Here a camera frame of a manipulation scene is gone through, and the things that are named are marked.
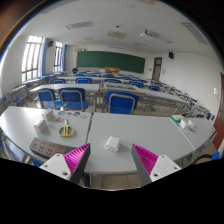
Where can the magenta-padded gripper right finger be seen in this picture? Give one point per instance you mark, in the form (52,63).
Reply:
(163,168)

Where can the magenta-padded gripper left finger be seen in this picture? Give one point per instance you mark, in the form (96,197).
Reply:
(56,166)

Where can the white charger block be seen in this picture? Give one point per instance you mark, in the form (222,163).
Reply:
(112,144)

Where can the white box with coloured dots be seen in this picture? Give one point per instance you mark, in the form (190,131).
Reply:
(41,127)

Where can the small white box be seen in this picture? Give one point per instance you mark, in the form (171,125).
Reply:
(183,124)
(49,115)
(190,123)

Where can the green and white box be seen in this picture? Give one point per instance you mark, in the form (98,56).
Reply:
(177,117)

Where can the colourful picture card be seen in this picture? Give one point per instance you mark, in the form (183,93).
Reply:
(84,116)
(61,113)
(76,114)
(68,114)

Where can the blue classroom chairs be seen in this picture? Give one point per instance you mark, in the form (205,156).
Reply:
(120,103)

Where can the grey classroom desks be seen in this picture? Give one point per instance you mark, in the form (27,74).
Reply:
(66,87)

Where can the blue curtain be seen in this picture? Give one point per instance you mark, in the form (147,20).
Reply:
(44,56)
(64,58)

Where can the narrow bright window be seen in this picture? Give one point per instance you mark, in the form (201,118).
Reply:
(58,56)

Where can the orange lectern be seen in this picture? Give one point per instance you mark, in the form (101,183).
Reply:
(112,70)

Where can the tall bright window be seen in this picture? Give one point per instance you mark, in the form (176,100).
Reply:
(31,58)

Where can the green chalkboard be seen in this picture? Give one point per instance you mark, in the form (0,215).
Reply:
(110,61)

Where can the white ceiling projector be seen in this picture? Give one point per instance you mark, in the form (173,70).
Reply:
(145,35)

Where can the ceiling light panels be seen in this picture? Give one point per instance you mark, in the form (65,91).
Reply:
(79,25)

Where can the black wall speaker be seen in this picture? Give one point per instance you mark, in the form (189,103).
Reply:
(171,55)
(50,43)

